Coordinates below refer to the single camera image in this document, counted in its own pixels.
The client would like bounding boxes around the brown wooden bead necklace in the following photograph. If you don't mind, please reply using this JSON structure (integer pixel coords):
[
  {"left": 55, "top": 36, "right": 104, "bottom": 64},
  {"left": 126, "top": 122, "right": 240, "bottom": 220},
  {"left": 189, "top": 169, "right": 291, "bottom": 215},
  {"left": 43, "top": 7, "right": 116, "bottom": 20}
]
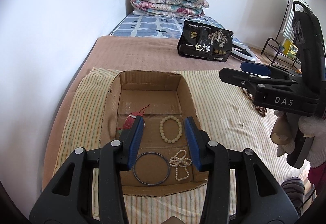
[{"left": 240, "top": 87, "right": 268, "bottom": 117}]

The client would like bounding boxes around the folded floral quilt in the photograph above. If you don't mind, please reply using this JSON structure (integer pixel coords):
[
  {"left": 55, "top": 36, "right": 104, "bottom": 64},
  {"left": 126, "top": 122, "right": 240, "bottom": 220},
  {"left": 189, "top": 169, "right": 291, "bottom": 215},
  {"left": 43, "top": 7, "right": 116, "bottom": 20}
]
[{"left": 130, "top": 0, "right": 209, "bottom": 18}]

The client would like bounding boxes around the dark thin bangle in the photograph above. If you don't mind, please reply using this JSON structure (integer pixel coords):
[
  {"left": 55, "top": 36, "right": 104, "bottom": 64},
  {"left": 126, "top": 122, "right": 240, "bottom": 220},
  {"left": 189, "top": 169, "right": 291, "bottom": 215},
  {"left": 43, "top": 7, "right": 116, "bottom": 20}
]
[{"left": 132, "top": 152, "right": 171, "bottom": 186}]

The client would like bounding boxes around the black clothes rack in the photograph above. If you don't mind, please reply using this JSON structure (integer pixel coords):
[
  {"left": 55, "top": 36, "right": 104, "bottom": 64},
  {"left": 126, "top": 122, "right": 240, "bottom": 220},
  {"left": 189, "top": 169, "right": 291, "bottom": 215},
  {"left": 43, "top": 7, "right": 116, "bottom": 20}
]
[{"left": 260, "top": 0, "right": 300, "bottom": 68}]

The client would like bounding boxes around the black printed snack bag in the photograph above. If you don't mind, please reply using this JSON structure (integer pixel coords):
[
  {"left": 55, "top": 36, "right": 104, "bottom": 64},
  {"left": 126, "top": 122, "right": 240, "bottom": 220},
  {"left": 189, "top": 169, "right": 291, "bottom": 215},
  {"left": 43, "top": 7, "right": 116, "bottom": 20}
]
[{"left": 177, "top": 20, "right": 233, "bottom": 62}]

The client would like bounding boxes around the striped hanging towel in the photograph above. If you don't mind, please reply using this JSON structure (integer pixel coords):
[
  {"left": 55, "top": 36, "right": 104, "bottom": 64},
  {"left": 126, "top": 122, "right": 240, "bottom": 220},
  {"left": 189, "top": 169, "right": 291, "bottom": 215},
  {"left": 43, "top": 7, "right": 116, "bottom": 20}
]
[{"left": 280, "top": 0, "right": 306, "bottom": 41}]

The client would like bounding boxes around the striped yellow towel blanket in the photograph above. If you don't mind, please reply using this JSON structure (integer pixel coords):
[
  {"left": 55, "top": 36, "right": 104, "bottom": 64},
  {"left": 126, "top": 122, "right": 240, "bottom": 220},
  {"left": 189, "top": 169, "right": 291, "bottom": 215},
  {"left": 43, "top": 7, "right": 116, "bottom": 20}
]
[{"left": 53, "top": 68, "right": 310, "bottom": 223}]

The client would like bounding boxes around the blue checkered bed sheet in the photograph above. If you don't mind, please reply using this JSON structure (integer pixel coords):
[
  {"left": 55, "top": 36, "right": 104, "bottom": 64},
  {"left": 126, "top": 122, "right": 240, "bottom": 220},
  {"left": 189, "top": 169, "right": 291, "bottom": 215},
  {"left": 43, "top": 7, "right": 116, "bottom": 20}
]
[{"left": 109, "top": 13, "right": 249, "bottom": 47}]

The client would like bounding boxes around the open cardboard box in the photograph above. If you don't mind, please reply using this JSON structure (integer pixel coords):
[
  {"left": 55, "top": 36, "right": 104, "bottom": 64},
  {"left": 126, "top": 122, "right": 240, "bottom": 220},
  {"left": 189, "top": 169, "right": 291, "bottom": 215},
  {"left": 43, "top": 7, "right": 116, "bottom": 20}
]
[{"left": 101, "top": 71, "right": 208, "bottom": 197}]

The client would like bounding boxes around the white pearl necklace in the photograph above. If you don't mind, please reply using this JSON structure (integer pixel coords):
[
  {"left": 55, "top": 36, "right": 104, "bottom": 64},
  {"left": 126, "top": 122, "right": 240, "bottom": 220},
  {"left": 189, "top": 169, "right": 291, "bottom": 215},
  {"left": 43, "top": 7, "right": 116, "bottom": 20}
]
[{"left": 169, "top": 149, "right": 192, "bottom": 182}]

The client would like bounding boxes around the white ring light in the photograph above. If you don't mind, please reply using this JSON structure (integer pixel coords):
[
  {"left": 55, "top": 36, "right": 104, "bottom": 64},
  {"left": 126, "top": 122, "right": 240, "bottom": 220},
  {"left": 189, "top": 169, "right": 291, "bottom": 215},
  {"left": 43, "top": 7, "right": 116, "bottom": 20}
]
[{"left": 231, "top": 44, "right": 257, "bottom": 63}]

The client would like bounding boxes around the red leather strap watch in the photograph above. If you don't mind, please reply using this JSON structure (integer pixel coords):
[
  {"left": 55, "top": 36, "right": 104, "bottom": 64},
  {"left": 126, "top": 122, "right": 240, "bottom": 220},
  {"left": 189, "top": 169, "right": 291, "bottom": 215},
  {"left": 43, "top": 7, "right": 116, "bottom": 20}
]
[{"left": 123, "top": 114, "right": 138, "bottom": 130}]

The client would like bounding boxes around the white gloved right hand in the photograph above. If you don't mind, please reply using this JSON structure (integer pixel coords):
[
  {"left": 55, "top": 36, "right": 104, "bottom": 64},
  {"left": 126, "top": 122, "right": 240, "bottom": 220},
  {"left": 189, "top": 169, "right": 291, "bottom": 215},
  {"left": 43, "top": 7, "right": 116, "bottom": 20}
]
[{"left": 270, "top": 110, "right": 325, "bottom": 168}]

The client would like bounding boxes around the cream bead bracelet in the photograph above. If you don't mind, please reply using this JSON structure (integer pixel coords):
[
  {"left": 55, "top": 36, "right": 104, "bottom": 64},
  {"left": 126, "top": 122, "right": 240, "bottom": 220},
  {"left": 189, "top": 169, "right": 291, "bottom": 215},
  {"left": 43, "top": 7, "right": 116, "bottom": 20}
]
[{"left": 159, "top": 115, "right": 184, "bottom": 144}]

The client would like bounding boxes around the green jade pendant red cord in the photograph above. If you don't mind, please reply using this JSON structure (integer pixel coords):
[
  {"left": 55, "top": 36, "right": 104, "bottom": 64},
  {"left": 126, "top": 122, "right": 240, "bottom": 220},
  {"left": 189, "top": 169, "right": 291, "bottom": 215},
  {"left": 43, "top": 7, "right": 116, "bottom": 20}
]
[{"left": 115, "top": 104, "right": 151, "bottom": 135}]

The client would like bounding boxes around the brown bed blanket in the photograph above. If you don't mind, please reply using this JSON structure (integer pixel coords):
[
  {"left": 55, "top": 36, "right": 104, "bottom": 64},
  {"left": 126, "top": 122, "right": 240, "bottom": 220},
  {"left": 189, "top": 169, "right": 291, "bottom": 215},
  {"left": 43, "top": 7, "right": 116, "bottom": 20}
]
[{"left": 42, "top": 36, "right": 240, "bottom": 187}]

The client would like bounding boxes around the yellow box on rack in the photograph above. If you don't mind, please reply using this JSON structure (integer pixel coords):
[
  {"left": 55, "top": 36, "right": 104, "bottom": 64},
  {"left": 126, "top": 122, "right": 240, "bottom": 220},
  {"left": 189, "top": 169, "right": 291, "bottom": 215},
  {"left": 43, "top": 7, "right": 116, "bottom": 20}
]
[{"left": 282, "top": 39, "right": 298, "bottom": 59}]

